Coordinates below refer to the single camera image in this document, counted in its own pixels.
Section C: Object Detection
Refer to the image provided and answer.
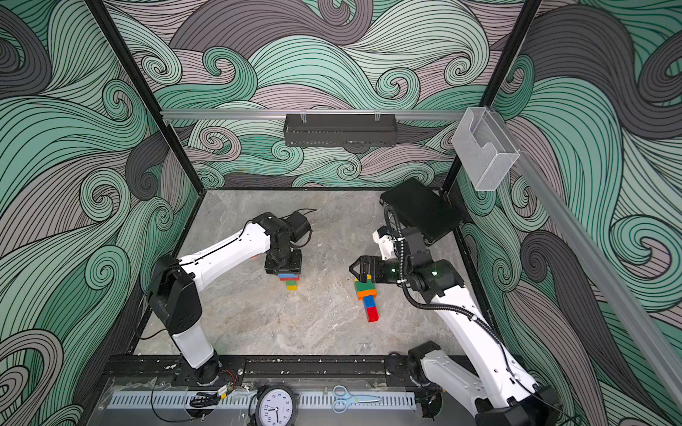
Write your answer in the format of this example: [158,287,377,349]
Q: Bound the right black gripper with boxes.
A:
[351,255,412,283]

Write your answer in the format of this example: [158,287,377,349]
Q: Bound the green long lego brick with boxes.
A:
[353,282,377,298]

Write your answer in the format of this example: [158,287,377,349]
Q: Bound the orange long lego brick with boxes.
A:
[357,289,378,301]

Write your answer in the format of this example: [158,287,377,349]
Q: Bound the blue square lego brick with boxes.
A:
[362,296,376,310]

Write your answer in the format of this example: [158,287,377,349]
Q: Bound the red square lego brick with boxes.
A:
[365,306,379,323]

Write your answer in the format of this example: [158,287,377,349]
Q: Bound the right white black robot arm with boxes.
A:
[349,251,561,425]

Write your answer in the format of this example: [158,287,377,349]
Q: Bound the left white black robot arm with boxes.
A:
[146,212,312,386]

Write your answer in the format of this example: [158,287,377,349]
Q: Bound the black briefcase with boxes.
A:
[380,179,464,246]

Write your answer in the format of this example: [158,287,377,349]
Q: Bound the light blue scissors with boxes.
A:
[331,384,382,415]

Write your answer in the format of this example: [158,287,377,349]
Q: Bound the white analog clock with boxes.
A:
[255,385,298,426]

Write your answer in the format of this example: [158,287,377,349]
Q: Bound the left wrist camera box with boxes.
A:
[284,211,312,249]

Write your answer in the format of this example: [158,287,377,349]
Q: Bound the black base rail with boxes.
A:
[103,353,426,388]

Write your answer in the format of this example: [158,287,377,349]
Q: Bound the white slotted cable duct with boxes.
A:
[106,392,417,411]

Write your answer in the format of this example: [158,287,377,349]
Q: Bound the clear plastic wall holder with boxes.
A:
[451,106,520,192]

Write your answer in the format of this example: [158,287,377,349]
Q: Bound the aluminium back rail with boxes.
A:
[161,108,465,122]

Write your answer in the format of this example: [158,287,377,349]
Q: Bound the aluminium rail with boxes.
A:
[489,108,682,411]
[161,108,465,122]

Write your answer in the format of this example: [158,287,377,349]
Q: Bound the aluminium right rail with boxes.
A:
[489,108,682,411]

